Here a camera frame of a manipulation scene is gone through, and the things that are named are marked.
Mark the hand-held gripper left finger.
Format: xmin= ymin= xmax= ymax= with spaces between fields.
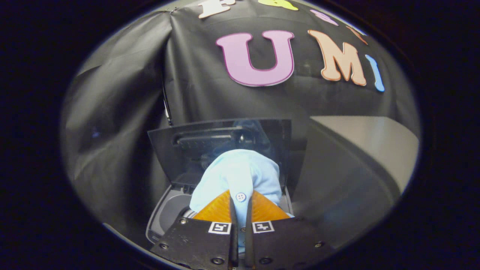
xmin=150 ymin=189 xmax=239 ymax=270

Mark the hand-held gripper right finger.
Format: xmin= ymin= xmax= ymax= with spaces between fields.
xmin=244 ymin=190 xmax=336 ymax=270

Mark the light blue shirt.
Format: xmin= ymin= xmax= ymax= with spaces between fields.
xmin=189 ymin=149 xmax=295 ymax=254

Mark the beige mini fridge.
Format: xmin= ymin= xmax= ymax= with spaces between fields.
xmin=292 ymin=115 xmax=420 ymax=248

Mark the black backdrop cloth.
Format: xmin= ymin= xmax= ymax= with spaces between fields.
xmin=60 ymin=0 xmax=420 ymax=240

